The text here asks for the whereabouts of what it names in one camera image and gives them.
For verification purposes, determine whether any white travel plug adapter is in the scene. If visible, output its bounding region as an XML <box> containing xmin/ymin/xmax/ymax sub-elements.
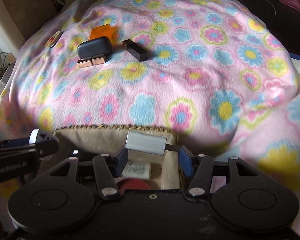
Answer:
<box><xmin>121</xmin><ymin>161</ymin><xmax>152</xmax><ymax>180</ymax></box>

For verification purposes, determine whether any red round lid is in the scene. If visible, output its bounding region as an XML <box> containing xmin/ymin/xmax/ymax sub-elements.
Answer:
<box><xmin>117</xmin><ymin>178</ymin><xmax>151</xmax><ymax>193</ymax></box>

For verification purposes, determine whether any white charger plug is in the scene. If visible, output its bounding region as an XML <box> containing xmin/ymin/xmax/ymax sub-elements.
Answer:
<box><xmin>125</xmin><ymin>131</ymin><xmax>180</xmax><ymax>156</ymax></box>

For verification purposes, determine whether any dark blue glasses case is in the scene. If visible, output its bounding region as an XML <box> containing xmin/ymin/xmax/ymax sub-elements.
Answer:
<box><xmin>77</xmin><ymin>36</ymin><xmax>113</xmax><ymax>59</ymax></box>

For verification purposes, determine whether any orange translucent plastic box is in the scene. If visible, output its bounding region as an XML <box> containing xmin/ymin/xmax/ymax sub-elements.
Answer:
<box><xmin>89</xmin><ymin>24</ymin><xmax>118</xmax><ymax>44</ymax></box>

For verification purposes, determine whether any woven basket with fabric liner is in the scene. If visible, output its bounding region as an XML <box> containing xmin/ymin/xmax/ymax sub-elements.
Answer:
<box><xmin>47</xmin><ymin>125</ymin><xmax>180</xmax><ymax>190</ymax></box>

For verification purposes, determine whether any black lipstick tube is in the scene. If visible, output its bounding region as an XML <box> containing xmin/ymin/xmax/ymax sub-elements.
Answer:
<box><xmin>122</xmin><ymin>40</ymin><xmax>148</xmax><ymax>62</ymax></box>

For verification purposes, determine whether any pink floral fleece blanket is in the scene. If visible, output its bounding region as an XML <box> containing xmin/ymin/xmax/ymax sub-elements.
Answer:
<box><xmin>0</xmin><ymin>0</ymin><xmax>300</xmax><ymax>233</ymax></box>

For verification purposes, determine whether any round wooden badge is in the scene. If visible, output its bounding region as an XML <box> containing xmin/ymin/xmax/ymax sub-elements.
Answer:
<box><xmin>45</xmin><ymin>31</ymin><xmax>62</xmax><ymax>49</ymax></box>

